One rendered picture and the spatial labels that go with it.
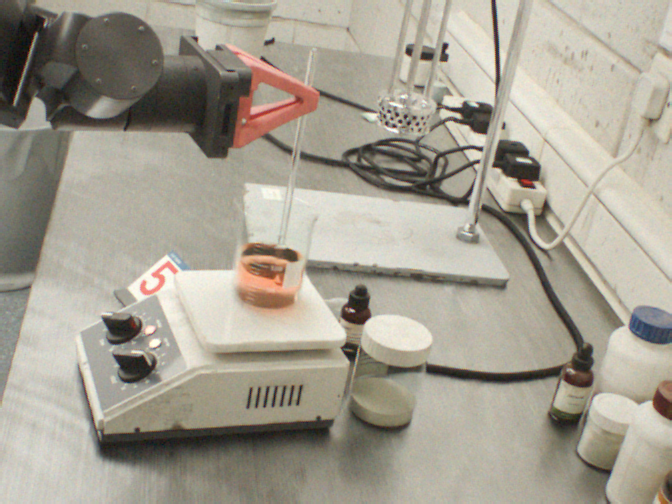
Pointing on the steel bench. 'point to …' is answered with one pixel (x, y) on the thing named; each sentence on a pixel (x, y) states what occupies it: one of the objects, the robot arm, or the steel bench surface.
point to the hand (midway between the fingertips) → (306, 99)
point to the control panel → (95, 339)
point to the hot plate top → (269, 332)
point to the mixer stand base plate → (394, 238)
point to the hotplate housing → (224, 390)
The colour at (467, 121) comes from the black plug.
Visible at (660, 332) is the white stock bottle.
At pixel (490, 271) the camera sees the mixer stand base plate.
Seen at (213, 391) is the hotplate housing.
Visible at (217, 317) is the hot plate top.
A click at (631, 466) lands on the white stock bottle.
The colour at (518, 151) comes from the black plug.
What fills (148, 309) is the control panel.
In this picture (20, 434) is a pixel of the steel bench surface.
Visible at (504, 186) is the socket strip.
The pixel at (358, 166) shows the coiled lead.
